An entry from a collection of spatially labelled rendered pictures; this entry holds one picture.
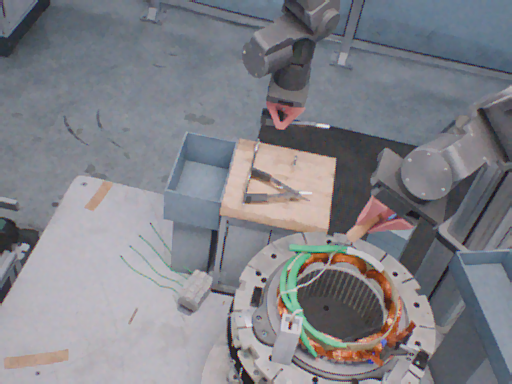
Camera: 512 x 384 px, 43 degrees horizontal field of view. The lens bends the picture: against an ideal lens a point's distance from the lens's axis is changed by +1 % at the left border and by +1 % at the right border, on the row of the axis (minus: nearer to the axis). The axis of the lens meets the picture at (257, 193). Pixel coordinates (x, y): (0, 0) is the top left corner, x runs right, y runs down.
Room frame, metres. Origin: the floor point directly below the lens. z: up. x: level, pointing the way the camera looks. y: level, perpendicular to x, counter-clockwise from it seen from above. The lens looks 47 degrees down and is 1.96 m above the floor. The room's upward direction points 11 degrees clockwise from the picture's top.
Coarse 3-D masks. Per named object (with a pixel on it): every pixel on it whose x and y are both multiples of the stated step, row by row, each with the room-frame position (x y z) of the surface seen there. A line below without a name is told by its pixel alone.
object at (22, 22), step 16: (0, 0) 2.35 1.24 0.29; (16, 0) 2.47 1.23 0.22; (32, 0) 2.61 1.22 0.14; (48, 0) 2.79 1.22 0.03; (0, 16) 2.34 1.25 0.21; (16, 16) 2.45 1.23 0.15; (32, 16) 2.61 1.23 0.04; (0, 32) 2.32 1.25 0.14; (16, 32) 2.45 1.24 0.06; (0, 48) 2.33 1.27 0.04
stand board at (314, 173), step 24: (240, 144) 0.94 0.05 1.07; (264, 144) 0.95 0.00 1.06; (240, 168) 0.87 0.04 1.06; (264, 168) 0.89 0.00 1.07; (288, 168) 0.90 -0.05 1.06; (312, 168) 0.91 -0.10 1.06; (240, 192) 0.81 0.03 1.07; (264, 192) 0.82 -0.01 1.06; (312, 192) 0.85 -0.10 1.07; (240, 216) 0.77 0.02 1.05; (264, 216) 0.77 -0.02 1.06; (288, 216) 0.78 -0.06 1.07; (312, 216) 0.79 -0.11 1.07
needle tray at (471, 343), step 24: (456, 264) 0.75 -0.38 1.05; (480, 264) 0.79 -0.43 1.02; (504, 264) 0.79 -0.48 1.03; (480, 288) 0.73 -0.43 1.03; (504, 288) 0.74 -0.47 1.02; (480, 312) 0.66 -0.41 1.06; (504, 312) 0.69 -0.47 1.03; (456, 336) 0.68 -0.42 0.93; (480, 336) 0.63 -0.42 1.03; (504, 336) 0.64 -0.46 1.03; (432, 360) 0.70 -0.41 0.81; (456, 360) 0.65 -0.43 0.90; (480, 360) 0.61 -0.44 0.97; (504, 360) 0.57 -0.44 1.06
